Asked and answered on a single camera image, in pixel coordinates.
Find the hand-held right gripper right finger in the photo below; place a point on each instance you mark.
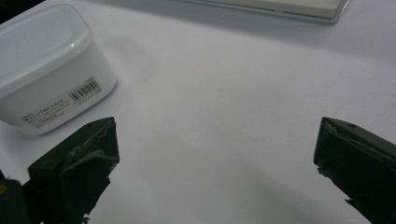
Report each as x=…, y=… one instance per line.
x=358, y=161

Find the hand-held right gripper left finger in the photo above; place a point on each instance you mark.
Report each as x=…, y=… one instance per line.
x=74, y=168

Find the white plastic lidded container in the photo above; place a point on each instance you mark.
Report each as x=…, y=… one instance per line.
x=46, y=68

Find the white tray edge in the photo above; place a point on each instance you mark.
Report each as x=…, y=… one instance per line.
x=280, y=7

